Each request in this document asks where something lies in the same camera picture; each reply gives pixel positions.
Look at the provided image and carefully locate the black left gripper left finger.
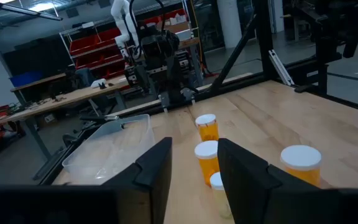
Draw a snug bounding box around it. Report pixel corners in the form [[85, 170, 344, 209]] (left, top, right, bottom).
[[0, 136, 173, 224]]

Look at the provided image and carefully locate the white object on workbench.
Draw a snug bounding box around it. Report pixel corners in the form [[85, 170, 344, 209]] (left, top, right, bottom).
[[90, 78, 108, 90]]

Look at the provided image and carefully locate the ceiling light bar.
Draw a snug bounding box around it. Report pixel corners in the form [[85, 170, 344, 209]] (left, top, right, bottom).
[[0, 0, 63, 22]]

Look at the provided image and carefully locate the grey angled frame bracket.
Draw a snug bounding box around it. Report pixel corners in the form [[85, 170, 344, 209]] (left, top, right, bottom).
[[268, 49, 295, 87]]

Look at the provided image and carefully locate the black neighbouring rig structure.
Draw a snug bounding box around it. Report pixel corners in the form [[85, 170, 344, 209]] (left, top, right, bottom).
[[283, 0, 358, 94]]

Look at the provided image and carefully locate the cardboard box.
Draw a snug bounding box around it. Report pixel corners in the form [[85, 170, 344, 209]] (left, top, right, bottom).
[[39, 113, 58, 127]]

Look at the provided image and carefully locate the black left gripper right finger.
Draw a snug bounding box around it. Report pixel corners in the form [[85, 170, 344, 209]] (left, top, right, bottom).
[[217, 138, 358, 224]]

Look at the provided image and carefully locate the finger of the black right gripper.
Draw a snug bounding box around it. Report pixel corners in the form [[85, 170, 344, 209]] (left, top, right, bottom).
[[159, 92, 170, 114], [181, 88, 197, 105]]

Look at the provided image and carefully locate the white round pillar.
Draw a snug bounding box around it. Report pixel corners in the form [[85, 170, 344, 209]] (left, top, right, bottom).
[[216, 0, 242, 49]]

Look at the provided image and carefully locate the black aluminium rig frame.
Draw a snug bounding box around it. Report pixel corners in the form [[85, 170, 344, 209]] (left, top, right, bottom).
[[32, 0, 358, 187]]

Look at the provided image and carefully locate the long wooden workbench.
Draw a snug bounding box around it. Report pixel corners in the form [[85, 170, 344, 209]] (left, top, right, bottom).
[[0, 73, 130, 162]]

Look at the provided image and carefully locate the orange pill bottle white cap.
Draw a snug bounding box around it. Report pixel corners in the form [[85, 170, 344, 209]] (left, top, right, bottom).
[[194, 140, 221, 187], [195, 113, 219, 142]]

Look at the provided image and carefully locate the large orange pill bottle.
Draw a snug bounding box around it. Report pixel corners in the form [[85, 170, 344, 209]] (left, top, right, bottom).
[[280, 144, 323, 188]]

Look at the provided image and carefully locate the metal shelf with red bins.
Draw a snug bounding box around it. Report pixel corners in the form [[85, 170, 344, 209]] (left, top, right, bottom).
[[59, 7, 200, 80]]

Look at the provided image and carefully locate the clear plastic bin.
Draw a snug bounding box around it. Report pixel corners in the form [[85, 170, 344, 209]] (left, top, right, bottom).
[[62, 113, 156, 185]]

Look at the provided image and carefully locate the blue storage bin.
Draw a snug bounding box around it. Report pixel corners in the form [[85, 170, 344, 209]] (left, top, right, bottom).
[[9, 71, 44, 88]]

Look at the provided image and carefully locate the pale yellow pill bottle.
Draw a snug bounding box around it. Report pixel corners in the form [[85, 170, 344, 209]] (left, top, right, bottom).
[[209, 172, 233, 220]]

